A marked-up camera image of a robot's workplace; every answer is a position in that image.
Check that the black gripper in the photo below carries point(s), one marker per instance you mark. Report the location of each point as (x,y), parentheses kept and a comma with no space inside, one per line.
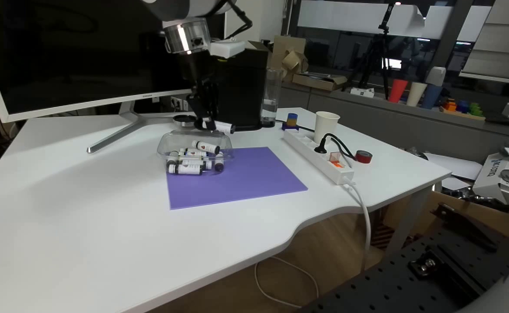
(202,96)

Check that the white bottle black cap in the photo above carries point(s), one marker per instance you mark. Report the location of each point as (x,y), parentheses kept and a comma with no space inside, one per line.
(216,164)
(187,169)
(192,154)
(206,147)

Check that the clear plastic container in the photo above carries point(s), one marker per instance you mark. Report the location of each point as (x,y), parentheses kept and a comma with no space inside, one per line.
(169,141)

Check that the clear plastic bottle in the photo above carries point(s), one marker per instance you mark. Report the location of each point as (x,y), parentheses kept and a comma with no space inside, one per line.
(272,98)

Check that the purple-blue flat mat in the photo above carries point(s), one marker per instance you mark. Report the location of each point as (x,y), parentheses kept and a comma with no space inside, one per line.
(248,180)

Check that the black box appliance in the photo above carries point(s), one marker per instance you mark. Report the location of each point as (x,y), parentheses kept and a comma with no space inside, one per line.
(242,87)

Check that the blue and orange toy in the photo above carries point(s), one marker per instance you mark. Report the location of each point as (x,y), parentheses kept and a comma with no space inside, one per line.
(293,119)

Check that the silver monitor stand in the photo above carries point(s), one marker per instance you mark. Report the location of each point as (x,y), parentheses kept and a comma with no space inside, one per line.
(117,133)

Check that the brown cardboard box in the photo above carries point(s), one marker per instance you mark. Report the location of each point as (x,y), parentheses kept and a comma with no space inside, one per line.
(286,54)

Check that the white power strip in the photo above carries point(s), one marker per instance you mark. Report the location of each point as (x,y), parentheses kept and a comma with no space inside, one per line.
(317,155)

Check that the white paper cup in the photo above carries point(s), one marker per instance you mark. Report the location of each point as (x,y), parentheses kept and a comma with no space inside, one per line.
(328,124)

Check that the white framed computer monitor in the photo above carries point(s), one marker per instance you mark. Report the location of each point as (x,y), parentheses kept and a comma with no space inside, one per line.
(63,53)

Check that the red tape roll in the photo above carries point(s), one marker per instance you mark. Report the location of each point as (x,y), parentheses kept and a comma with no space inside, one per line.
(364,157)

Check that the black tripod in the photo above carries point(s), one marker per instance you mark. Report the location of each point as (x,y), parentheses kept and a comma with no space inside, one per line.
(381,41)

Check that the red cup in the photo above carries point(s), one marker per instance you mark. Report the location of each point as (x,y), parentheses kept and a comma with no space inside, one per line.
(399,91)

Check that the cream cup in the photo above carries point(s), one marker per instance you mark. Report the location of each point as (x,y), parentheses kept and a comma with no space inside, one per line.
(416,94)

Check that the blue cup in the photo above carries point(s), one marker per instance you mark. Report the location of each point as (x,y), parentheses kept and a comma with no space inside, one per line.
(432,96)

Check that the colourful toy pile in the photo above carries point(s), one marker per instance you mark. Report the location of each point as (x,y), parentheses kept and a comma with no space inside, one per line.
(463,107)

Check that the black perforated board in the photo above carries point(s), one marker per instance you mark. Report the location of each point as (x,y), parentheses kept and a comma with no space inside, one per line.
(416,272)

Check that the stack of printed papers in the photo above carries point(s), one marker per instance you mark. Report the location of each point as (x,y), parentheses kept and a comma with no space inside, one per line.
(506,174)

